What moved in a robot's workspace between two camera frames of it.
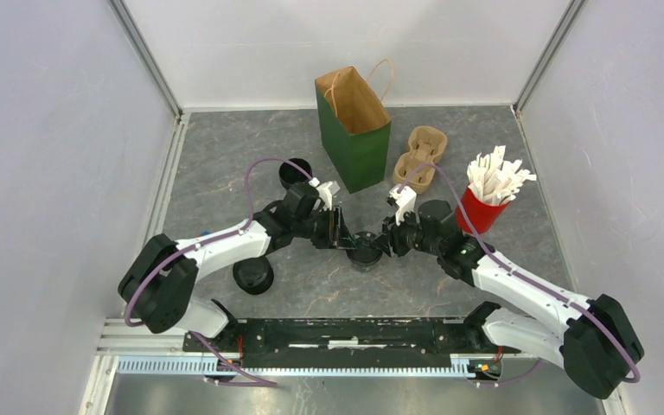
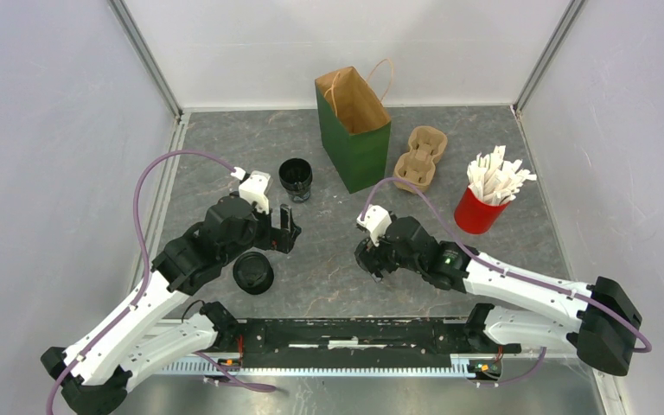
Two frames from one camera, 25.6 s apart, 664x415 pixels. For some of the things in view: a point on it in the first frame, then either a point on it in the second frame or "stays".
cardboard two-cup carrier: x=425 y=144 stays
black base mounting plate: x=398 y=342 stays
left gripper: x=331 y=238 → x=283 y=239
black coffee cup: x=290 y=175 stays
